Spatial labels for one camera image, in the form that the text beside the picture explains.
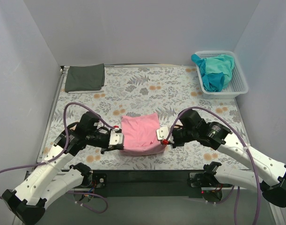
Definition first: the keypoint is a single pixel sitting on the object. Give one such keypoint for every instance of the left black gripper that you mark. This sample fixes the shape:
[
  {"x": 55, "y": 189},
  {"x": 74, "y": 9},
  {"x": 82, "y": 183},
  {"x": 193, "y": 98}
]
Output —
[{"x": 107, "y": 141}]

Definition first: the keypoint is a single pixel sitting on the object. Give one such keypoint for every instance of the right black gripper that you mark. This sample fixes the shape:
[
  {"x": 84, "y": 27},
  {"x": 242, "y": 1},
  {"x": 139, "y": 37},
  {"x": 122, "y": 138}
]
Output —
[{"x": 176, "y": 136}]

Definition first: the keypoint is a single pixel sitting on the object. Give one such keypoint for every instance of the pink t-shirt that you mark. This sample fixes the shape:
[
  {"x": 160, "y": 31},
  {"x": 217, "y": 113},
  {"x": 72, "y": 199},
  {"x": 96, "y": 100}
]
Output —
[{"x": 140, "y": 137}]

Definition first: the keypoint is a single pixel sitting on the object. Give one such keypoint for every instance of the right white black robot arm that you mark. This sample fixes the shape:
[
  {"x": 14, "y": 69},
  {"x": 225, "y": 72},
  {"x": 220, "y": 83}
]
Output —
[{"x": 265, "y": 174}]

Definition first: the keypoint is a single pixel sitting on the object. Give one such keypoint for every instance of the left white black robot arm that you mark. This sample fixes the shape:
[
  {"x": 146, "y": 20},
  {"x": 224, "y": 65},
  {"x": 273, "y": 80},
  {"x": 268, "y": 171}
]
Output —
[{"x": 29, "y": 200}]

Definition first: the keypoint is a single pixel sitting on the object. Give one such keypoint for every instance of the floral patterned table mat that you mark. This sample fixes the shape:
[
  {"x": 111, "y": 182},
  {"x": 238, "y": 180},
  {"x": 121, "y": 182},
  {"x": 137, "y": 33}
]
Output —
[{"x": 137, "y": 91}]

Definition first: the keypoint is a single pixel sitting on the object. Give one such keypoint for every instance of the white folded t-shirt under grey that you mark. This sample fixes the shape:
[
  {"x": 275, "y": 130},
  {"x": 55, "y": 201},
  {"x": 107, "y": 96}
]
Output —
[{"x": 85, "y": 92}]

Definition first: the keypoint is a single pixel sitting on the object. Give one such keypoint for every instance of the folded dark grey t-shirt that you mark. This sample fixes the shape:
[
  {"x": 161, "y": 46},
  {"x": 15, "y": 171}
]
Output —
[{"x": 85, "y": 78}]

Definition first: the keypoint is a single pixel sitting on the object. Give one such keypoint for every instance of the teal t-shirt in basket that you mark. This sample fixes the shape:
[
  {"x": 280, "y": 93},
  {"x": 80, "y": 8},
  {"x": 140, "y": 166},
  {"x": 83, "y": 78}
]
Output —
[{"x": 216, "y": 72}]

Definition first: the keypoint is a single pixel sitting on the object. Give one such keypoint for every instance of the white plastic basket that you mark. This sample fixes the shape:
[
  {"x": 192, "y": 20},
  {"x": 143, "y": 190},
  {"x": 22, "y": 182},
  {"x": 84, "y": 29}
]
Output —
[{"x": 236, "y": 86}]

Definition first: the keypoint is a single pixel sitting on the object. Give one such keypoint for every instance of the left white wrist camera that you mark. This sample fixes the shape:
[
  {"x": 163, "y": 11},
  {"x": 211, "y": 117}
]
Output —
[{"x": 116, "y": 138}]

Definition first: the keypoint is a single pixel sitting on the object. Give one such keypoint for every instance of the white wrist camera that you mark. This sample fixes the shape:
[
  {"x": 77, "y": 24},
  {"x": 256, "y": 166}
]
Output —
[
  {"x": 163, "y": 135},
  {"x": 116, "y": 138}
]

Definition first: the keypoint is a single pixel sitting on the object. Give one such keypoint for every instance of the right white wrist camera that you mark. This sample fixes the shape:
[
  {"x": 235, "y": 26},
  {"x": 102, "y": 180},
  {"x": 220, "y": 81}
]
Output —
[{"x": 163, "y": 135}]

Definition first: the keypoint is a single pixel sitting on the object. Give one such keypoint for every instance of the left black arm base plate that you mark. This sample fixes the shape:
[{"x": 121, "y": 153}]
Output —
[{"x": 94, "y": 180}]

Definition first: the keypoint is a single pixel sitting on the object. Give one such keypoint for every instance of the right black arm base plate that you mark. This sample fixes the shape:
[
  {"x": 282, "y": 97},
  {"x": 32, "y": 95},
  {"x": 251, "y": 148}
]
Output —
[{"x": 204, "y": 180}]

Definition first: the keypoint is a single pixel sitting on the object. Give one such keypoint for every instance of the aluminium frame rail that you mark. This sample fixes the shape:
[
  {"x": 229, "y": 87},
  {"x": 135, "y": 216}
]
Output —
[{"x": 149, "y": 182}]

